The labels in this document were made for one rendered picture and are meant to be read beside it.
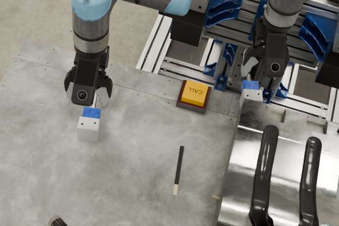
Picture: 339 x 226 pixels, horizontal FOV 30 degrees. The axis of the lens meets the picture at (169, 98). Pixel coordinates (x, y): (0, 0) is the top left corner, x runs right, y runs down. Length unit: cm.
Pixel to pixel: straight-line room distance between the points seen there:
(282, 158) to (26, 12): 172
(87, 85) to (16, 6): 167
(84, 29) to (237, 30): 78
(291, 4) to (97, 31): 42
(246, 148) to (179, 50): 110
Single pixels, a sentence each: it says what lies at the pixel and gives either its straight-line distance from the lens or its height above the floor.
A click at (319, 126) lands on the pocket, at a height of 86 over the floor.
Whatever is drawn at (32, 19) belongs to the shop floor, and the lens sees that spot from 293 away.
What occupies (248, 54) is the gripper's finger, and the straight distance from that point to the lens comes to 153.
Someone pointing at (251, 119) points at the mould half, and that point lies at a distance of 158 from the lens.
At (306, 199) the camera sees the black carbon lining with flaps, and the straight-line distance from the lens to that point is 150.
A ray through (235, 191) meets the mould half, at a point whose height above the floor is 92.
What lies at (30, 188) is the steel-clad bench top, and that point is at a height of 80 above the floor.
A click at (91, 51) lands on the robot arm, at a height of 114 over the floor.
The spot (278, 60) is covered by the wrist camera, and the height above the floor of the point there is 107.
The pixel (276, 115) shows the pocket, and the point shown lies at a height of 86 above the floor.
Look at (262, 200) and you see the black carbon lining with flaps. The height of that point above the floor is 92.
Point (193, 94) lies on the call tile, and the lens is 166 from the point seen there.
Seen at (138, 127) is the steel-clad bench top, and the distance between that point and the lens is 163.
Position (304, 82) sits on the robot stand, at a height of 21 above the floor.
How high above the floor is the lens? 216
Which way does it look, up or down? 54 degrees down
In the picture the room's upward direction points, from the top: 11 degrees clockwise
